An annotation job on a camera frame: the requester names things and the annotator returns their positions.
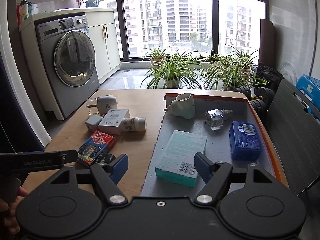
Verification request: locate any black dumbbell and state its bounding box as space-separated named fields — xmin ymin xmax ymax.
xmin=250 ymin=99 xmax=267 ymax=112
xmin=232 ymin=86 xmax=275 ymax=102

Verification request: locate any brown upright board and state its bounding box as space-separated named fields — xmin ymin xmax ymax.
xmin=260 ymin=19 xmax=274 ymax=67

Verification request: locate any person's left hand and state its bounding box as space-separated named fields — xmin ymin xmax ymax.
xmin=0 ymin=186 xmax=28 ymax=238

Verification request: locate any silver washing machine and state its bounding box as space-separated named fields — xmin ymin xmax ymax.
xmin=35 ymin=15 xmax=100 ymax=117

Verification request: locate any black plug charger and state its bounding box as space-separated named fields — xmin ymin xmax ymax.
xmin=91 ymin=152 xmax=117 ymax=167

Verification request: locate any white pill bottle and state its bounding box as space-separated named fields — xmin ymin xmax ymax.
xmin=122 ymin=117 xmax=147 ymax=132

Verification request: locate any white detergent bottle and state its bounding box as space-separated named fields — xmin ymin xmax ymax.
xmin=20 ymin=0 xmax=29 ymax=20

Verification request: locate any spider plant in tan pot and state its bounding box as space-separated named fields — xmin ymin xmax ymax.
xmin=142 ymin=45 xmax=173 ymax=63

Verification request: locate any orange cardboard box lid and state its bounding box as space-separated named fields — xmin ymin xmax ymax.
xmin=140 ymin=92 xmax=290 ymax=198

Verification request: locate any dark cloth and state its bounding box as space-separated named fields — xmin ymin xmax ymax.
xmin=255 ymin=63 xmax=284 ymax=90

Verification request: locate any blue plastic stool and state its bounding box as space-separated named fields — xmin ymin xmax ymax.
xmin=295 ymin=74 xmax=320 ymax=120

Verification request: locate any potted spider plant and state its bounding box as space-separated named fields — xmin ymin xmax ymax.
xmin=200 ymin=55 xmax=269 ymax=92
xmin=225 ymin=44 xmax=260 ymax=70

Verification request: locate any teal paper box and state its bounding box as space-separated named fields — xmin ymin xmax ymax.
xmin=154 ymin=129 xmax=208 ymax=188

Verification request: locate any red playing card box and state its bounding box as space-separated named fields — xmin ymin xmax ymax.
xmin=77 ymin=131 xmax=117 ymax=166

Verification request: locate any black window frame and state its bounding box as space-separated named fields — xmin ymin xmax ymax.
xmin=116 ymin=0 xmax=269 ymax=62

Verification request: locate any white laundry cabinet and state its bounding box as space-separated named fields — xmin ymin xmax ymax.
xmin=19 ymin=8 xmax=121 ymax=121

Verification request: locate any blue plastic box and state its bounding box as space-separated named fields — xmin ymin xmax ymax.
xmin=229 ymin=121 xmax=262 ymax=162

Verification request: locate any white cube adapter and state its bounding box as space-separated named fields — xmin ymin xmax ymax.
xmin=85 ymin=115 xmax=104 ymax=132

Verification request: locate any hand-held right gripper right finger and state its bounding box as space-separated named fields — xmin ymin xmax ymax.
xmin=193 ymin=152 xmax=275 ymax=204

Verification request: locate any white vaporizer with green button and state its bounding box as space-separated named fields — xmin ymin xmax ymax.
xmin=86 ymin=94 xmax=118 ymax=117

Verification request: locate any dark sliding door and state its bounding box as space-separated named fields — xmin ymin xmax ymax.
xmin=0 ymin=0 xmax=52 ymax=153

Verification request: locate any clear liquid refill bottle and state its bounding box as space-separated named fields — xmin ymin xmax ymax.
xmin=204 ymin=109 xmax=233 ymax=131

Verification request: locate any white fan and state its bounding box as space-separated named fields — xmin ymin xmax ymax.
xmin=277 ymin=62 xmax=297 ymax=84

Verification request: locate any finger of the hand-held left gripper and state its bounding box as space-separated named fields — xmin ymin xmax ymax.
xmin=61 ymin=149 xmax=78 ymax=163

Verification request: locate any white plug-in vaporizer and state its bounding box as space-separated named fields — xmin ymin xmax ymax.
xmin=164 ymin=92 xmax=195 ymax=120

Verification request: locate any grey chair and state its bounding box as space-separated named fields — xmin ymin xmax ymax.
xmin=265 ymin=79 xmax=320 ymax=197

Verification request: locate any spider plant in white pot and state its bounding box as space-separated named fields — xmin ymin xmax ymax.
xmin=141 ymin=52 xmax=200 ymax=89

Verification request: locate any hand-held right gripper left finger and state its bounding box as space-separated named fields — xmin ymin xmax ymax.
xmin=47 ymin=154 xmax=129 ymax=205

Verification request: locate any white paper box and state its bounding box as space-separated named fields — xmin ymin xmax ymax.
xmin=98 ymin=109 xmax=130 ymax=135

